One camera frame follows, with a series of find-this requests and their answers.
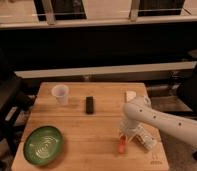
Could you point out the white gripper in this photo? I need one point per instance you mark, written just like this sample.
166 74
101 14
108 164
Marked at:
128 128

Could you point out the white rectangular sponge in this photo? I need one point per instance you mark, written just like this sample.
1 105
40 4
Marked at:
130 95

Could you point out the green ribbed plate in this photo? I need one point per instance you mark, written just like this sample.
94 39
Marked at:
43 145

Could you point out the black chair at left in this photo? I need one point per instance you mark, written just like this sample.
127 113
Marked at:
12 101

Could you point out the clear plastic cup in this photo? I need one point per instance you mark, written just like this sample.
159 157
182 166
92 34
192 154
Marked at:
61 93

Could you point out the black rectangular block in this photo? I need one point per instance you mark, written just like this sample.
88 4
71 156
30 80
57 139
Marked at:
89 105

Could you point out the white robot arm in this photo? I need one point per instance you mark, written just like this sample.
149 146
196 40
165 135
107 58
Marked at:
139 110

